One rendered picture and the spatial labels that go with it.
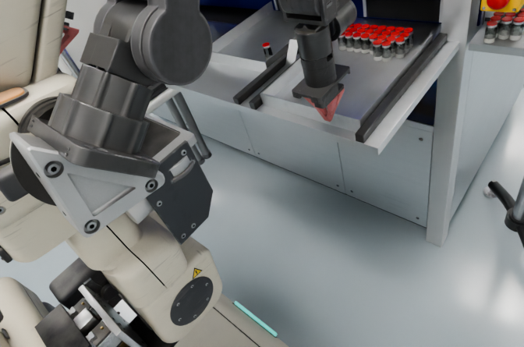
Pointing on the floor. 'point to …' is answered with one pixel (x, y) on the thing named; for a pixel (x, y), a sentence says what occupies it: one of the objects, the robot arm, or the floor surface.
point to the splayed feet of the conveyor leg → (494, 189)
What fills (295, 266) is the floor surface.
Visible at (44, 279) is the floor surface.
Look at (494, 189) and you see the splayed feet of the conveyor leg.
